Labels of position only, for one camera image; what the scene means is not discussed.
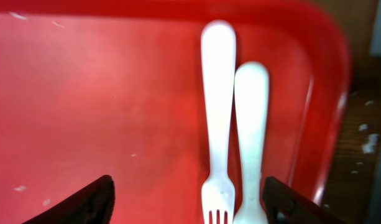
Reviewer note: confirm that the white plastic spoon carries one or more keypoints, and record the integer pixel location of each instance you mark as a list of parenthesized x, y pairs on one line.
[(251, 96)]

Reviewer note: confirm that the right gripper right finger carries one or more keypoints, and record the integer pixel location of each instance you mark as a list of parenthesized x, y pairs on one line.
[(284, 205)]

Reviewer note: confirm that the red serving tray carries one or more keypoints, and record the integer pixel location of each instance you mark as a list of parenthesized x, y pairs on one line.
[(89, 88)]

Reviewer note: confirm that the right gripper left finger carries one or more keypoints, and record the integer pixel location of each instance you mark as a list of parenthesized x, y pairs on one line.
[(93, 204)]

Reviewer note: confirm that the white plastic fork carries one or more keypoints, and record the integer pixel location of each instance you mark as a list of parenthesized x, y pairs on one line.
[(218, 59)]

